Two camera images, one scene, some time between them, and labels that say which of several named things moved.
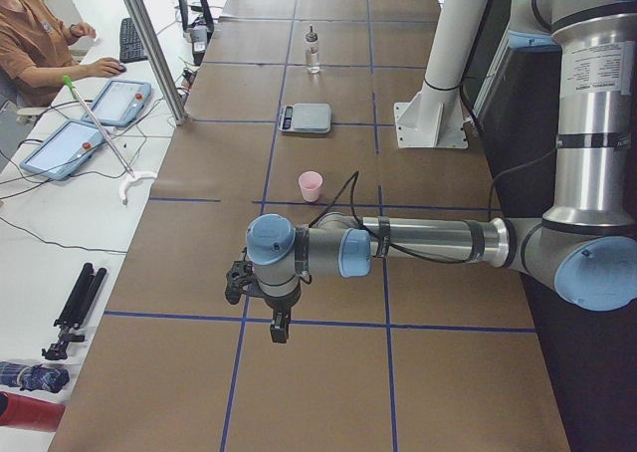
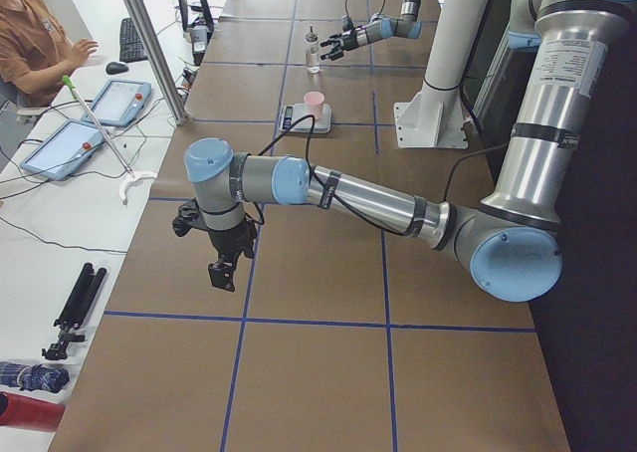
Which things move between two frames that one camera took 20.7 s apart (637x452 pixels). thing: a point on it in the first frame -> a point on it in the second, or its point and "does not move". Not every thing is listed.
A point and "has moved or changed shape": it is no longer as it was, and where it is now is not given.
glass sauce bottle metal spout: x=312 y=52 does not move
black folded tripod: x=75 y=311 does not move
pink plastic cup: x=311 y=183 has moved or changed shape
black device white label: x=199 y=37 does not move
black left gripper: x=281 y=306 -> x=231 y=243
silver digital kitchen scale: x=305 y=117 does not move
